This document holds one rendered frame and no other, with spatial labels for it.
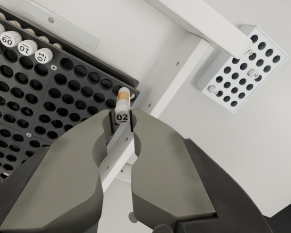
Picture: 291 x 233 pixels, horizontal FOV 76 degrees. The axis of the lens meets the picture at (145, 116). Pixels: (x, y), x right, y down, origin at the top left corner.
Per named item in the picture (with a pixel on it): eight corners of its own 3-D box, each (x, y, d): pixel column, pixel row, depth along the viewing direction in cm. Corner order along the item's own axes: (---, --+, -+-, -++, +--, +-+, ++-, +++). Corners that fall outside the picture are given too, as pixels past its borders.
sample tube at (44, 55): (65, 45, 21) (50, 54, 17) (62, 55, 21) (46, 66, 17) (54, 39, 20) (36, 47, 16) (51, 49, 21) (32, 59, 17)
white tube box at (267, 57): (243, 23, 31) (257, 25, 27) (274, 52, 33) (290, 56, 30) (194, 84, 36) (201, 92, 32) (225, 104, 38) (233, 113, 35)
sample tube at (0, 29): (12, 16, 19) (-19, 19, 15) (25, 23, 19) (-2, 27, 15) (9, 27, 19) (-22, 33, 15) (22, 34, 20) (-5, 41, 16)
